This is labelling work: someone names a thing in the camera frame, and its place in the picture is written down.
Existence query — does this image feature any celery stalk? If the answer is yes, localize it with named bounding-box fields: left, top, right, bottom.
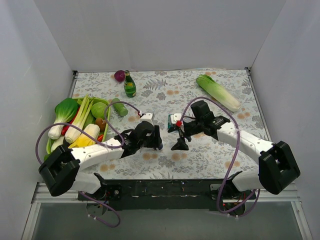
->
left=64, top=95, right=93, bottom=144

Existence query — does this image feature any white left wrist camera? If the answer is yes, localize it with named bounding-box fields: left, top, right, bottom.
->
left=140, top=113, right=154, bottom=124

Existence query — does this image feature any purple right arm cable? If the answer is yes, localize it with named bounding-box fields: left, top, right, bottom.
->
left=181, top=97, right=260, bottom=218

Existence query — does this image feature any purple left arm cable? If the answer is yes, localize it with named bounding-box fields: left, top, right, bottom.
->
left=35, top=102, right=145, bottom=228

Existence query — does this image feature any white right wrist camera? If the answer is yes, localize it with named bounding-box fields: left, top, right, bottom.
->
left=170, top=113, right=182, bottom=125

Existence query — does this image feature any brown mushroom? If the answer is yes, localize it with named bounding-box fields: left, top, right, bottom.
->
left=95, top=117, right=107, bottom=132

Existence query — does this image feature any purple onion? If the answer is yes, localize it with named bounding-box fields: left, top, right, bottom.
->
left=114, top=70, right=126, bottom=83

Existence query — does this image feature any black table front rail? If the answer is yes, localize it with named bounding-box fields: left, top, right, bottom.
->
left=77, top=179, right=260, bottom=211

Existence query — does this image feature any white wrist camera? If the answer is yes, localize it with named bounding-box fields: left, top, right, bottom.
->
left=170, top=113, right=182, bottom=125
left=140, top=113, right=154, bottom=124

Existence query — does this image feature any green cylindrical bottle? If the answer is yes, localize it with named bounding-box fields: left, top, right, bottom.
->
left=111, top=98, right=128, bottom=117

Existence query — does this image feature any green glass bottle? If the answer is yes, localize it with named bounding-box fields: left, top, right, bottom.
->
left=124, top=70, right=137, bottom=98

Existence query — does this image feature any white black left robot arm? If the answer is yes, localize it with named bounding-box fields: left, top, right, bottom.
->
left=38, top=121, right=163, bottom=197

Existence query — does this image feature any green plastic tray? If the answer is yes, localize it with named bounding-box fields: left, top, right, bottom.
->
left=46, top=97, right=111, bottom=154

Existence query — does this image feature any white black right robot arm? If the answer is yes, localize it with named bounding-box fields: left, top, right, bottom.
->
left=168, top=100, right=301, bottom=197

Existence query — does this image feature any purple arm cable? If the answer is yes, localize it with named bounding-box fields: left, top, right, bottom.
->
left=35, top=102, right=145, bottom=228
left=181, top=97, right=260, bottom=218

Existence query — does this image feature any small bok choy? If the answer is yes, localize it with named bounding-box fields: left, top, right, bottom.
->
left=51, top=136, right=65, bottom=152

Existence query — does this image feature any red chili pepper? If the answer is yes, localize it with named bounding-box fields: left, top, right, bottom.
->
left=61, top=108, right=80, bottom=136

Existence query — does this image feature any napa cabbage on table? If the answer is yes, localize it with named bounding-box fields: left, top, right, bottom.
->
left=195, top=74, right=241, bottom=112

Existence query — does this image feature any round green cabbage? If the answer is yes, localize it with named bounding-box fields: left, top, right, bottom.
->
left=90, top=102, right=107, bottom=119

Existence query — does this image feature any floral patterned table mat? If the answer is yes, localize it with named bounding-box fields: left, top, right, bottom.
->
left=70, top=69, right=270, bottom=180

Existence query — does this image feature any yellow white cabbage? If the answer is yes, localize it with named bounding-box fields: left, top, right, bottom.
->
left=69, top=123, right=100, bottom=148

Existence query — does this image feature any teal weekly pill organizer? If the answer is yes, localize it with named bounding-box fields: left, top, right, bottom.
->
left=167, top=113, right=179, bottom=133

